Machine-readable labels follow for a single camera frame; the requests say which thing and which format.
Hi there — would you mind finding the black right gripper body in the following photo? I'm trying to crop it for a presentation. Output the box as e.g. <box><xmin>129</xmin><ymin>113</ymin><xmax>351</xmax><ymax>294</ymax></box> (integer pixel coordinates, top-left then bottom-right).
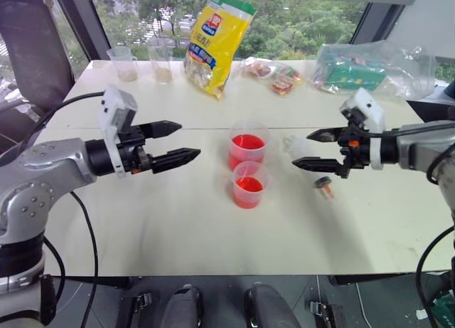
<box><xmin>337</xmin><ymin>122</ymin><xmax>373</xmax><ymax>180</ymax></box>

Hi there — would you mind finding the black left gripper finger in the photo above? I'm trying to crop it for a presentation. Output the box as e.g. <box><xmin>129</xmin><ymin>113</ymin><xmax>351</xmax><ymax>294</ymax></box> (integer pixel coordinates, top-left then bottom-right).
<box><xmin>138</xmin><ymin>120</ymin><xmax>183</xmax><ymax>140</ymax></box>
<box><xmin>151</xmin><ymin>147</ymin><xmax>202</xmax><ymax>175</ymax></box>

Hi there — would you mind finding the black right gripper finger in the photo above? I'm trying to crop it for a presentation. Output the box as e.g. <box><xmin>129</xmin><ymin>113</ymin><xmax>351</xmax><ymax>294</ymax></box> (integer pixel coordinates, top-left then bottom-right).
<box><xmin>306</xmin><ymin>127</ymin><xmax>346</xmax><ymax>144</ymax></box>
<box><xmin>291</xmin><ymin>157</ymin><xmax>343</xmax><ymax>174</ymax></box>

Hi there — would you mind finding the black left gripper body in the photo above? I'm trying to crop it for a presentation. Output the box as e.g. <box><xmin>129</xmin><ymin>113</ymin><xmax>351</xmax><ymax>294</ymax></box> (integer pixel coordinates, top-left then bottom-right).
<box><xmin>116</xmin><ymin>125</ymin><xmax>154</xmax><ymax>176</ymax></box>

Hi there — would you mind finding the clear plastic cup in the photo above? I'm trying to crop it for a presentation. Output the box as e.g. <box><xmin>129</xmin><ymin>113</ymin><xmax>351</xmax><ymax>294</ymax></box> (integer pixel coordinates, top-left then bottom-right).
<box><xmin>146</xmin><ymin>42</ymin><xmax>174</xmax><ymax>85</ymax></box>

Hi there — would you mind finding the large clear cup red liquid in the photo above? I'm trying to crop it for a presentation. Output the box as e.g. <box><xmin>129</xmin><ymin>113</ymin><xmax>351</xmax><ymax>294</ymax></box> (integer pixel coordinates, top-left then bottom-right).
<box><xmin>228</xmin><ymin>121</ymin><xmax>270</xmax><ymax>172</ymax></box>

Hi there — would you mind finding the small clear cup red liquid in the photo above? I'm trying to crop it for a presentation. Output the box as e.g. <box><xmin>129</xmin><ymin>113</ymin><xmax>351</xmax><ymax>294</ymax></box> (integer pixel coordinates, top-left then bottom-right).
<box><xmin>230</xmin><ymin>160</ymin><xmax>273</xmax><ymax>210</ymax></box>

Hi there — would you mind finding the green cardboard box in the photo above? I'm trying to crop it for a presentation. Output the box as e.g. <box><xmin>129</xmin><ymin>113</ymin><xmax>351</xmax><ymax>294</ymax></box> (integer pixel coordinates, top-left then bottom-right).
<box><xmin>323</xmin><ymin>61</ymin><xmax>387</xmax><ymax>92</ymax></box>

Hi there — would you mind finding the clear bag of snack packets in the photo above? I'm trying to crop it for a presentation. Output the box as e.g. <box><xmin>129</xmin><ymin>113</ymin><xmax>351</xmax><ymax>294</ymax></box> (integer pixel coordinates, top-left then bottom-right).
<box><xmin>240</xmin><ymin>55</ymin><xmax>307</xmax><ymax>96</ymax></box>

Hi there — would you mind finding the large clear plastic bag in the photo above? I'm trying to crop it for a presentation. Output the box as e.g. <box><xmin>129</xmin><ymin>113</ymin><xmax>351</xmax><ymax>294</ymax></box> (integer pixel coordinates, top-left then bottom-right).
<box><xmin>306</xmin><ymin>41</ymin><xmax>439</xmax><ymax>102</ymax></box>

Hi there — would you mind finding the yellow snack bag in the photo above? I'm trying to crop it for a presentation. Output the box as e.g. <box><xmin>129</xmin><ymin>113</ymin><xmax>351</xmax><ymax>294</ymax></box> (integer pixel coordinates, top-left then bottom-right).
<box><xmin>183</xmin><ymin>0</ymin><xmax>258</xmax><ymax>102</ymax></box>

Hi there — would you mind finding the black office chair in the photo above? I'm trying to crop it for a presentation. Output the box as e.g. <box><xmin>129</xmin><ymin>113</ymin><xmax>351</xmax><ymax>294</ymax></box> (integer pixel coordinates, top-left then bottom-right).
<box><xmin>0</xmin><ymin>0</ymin><xmax>76</xmax><ymax>155</ymax></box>

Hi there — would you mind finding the black metal buckle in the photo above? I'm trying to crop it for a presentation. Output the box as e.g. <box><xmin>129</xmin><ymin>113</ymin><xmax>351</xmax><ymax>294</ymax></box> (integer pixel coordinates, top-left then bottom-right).
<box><xmin>308</xmin><ymin>298</ymin><xmax>344</xmax><ymax>328</ymax></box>
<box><xmin>132</xmin><ymin>291</ymin><xmax>154</xmax><ymax>315</ymax></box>

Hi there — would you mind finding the dark rounded shape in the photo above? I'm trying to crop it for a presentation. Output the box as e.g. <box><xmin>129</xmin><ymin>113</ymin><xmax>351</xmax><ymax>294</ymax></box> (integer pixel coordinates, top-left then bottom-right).
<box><xmin>244</xmin><ymin>282</ymin><xmax>301</xmax><ymax>328</ymax></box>
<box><xmin>166</xmin><ymin>283</ymin><xmax>206</xmax><ymax>328</ymax></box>

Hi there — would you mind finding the green object on floor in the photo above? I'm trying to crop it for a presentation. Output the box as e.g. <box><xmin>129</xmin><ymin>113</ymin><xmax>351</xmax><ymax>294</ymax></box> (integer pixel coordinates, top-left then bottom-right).
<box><xmin>430</xmin><ymin>291</ymin><xmax>455</xmax><ymax>328</ymax></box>

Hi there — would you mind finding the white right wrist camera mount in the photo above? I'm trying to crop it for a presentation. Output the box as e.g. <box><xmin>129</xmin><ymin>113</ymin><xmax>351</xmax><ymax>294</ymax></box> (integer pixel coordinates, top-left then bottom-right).
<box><xmin>339</xmin><ymin>87</ymin><xmax>387</xmax><ymax>171</ymax></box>

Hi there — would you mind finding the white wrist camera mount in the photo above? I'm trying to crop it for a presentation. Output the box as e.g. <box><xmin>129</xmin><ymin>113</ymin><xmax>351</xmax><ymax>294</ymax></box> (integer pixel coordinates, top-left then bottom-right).
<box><xmin>98</xmin><ymin>83</ymin><xmax>139</xmax><ymax>180</ymax></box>
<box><xmin>339</xmin><ymin>87</ymin><xmax>387</xmax><ymax>171</ymax></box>

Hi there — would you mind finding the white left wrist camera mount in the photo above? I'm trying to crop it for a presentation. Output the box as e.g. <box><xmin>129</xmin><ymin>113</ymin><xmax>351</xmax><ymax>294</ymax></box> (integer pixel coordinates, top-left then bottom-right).
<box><xmin>98</xmin><ymin>83</ymin><xmax>139</xmax><ymax>180</ymax></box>

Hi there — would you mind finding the clear measuring cup with handle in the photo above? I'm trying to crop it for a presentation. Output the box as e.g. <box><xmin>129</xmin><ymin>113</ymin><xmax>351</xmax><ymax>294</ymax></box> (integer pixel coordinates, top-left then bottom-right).
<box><xmin>106</xmin><ymin>46</ymin><xmax>140</xmax><ymax>83</ymax></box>

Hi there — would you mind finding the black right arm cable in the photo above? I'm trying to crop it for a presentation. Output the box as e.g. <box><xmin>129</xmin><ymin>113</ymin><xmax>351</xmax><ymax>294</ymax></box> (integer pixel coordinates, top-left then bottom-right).
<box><xmin>425</xmin><ymin>147</ymin><xmax>455</xmax><ymax>185</ymax></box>
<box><xmin>414</xmin><ymin>225</ymin><xmax>455</xmax><ymax>328</ymax></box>

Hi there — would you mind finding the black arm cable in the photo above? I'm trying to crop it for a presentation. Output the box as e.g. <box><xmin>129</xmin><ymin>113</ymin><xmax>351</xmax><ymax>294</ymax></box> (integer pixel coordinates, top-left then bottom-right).
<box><xmin>414</xmin><ymin>225</ymin><xmax>455</xmax><ymax>328</ymax></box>
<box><xmin>42</xmin><ymin>190</ymin><xmax>100</xmax><ymax>328</ymax></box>
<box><xmin>0</xmin><ymin>90</ymin><xmax>108</xmax><ymax>167</ymax></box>
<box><xmin>425</xmin><ymin>147</ymin><xmax>455</xmax><ymax>185</ymax></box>

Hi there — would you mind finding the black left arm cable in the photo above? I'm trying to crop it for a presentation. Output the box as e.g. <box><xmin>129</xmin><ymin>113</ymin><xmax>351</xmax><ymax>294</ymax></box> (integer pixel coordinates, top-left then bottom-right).
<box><xmin>0</xmin><ymin>90</ymin><xmax>108</xmax><ymax>167</ymax></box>
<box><xmin>42</xmin><ymin>190</ymin><xmax>100</xmax><ymax>328</ymax></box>

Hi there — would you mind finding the black table frame bar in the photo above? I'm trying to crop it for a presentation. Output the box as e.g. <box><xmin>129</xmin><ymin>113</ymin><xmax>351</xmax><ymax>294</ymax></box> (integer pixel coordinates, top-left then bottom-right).
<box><xmin>328</xmin><ymin>272</ymin><xmax>422</xmax><ymax>287</ymax></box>
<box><xmin>51</xmin><ymin>275</ymin><xmax>133</xmax><ymax>290</ymax></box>

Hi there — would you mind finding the thin white cable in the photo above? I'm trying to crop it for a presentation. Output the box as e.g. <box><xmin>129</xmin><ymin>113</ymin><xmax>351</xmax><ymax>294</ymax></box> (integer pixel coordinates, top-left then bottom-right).
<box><xmin>354</xmin><ymin>281</ymin><xmax>371</xmax><ymax>328</ymax></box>

